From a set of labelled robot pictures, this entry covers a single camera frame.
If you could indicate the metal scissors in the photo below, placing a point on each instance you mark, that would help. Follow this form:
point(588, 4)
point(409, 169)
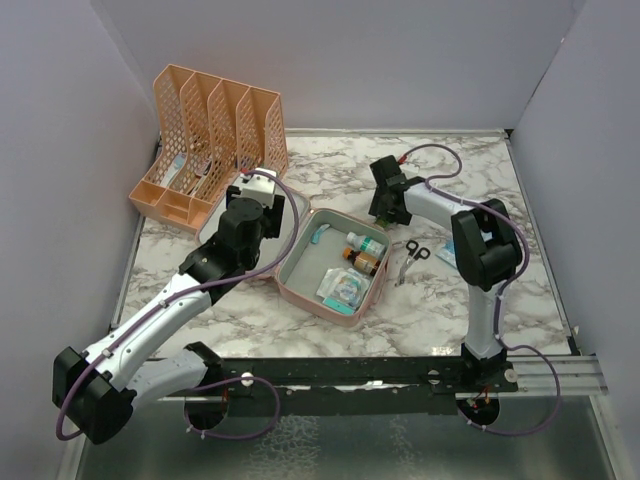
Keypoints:
point(414, 253)

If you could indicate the pink medicine kit case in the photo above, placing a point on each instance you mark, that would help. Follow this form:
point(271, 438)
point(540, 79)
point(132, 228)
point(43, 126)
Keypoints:
point(295, 264)

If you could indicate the small teal plastic piece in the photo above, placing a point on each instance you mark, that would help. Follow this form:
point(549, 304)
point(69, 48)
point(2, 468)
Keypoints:
point(315, 238)

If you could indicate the blue item plastic bag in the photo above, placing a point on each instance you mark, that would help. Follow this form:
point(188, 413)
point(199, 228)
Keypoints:
point(337, 306)

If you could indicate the blue packet plastic bag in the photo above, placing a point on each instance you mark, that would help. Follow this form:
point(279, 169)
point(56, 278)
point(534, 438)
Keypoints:
point(447, 254)

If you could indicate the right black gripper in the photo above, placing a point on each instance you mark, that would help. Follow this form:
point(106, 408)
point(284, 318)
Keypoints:
point(379, 209)

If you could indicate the white tube in organizer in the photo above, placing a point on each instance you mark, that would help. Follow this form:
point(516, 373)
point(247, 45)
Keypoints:
point(173, 170)

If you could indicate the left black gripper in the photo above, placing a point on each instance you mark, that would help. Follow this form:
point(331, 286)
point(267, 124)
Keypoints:
point(272, 216)

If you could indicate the orange mesh file organizer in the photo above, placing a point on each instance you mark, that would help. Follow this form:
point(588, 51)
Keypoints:
point(224, 127)

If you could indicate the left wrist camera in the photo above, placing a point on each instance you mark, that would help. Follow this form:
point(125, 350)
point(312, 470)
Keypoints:
point(259, 186)

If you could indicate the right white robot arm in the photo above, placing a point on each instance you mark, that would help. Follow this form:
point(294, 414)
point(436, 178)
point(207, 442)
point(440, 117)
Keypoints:
point(487, 248)

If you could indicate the brown bottle orange cap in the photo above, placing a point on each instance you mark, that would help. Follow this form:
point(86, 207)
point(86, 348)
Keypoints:
point(362, 261)

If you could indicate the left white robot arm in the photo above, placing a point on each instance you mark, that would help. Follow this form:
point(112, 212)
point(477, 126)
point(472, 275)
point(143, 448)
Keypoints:
point(98, 389)

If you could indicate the white medicine bottle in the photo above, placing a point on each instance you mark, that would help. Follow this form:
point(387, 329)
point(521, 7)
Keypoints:
point(366, 244)

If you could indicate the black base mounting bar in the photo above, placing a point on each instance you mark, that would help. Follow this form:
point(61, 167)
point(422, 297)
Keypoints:
point(342, 386)

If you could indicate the small green box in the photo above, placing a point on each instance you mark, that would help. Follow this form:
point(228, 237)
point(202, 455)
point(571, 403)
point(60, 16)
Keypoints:
point(384, 222)

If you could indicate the alcohol wipes plastic bag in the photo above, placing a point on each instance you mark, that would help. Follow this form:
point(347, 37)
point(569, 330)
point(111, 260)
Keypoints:
point(345, 285)

